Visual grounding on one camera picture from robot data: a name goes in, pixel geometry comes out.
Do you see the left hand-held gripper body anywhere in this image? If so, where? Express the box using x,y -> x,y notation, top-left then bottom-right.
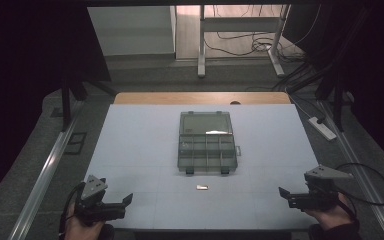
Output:
74,174 -> 128,228

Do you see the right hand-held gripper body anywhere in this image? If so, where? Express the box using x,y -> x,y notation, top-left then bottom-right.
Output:
287,164 -> 355,212

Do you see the person's right hand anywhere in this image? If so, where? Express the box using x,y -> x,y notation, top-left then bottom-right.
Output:
302,192 -> 356,232

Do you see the person's left hand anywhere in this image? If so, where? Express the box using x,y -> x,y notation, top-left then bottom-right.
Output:
63,201 -> 107,240

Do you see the white table mat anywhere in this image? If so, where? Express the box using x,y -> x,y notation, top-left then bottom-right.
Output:
79,103 -> 322,232

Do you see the white power strip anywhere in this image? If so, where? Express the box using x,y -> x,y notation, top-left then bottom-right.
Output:
307,116 -> 338,142

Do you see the clear plastic compartment box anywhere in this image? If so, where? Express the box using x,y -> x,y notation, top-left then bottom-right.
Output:
176,110 -> 242,176

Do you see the black metal stand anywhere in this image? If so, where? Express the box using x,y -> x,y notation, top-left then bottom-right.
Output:
59,71 -> 118,132
314,63 -> 356,133

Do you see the dark curtain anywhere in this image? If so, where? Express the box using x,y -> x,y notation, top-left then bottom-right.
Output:
0,0 -> 112,211
281,0 -> 384,168

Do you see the white cabinet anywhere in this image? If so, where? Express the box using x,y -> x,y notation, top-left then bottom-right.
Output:
86,5 -> 177,57

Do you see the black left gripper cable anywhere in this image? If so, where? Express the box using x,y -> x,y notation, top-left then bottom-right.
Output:
57,181 -> 86,238

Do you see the aluminium rail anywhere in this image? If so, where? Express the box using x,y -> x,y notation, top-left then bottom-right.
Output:
7,99 -> 85,240
317,99 -> 384,240

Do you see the bundle of black floor cables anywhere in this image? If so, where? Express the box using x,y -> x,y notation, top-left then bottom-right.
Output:
203,4 -> 324,98

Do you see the white metal desk frame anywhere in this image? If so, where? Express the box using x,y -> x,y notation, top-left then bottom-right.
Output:
196,4 -> 292,79

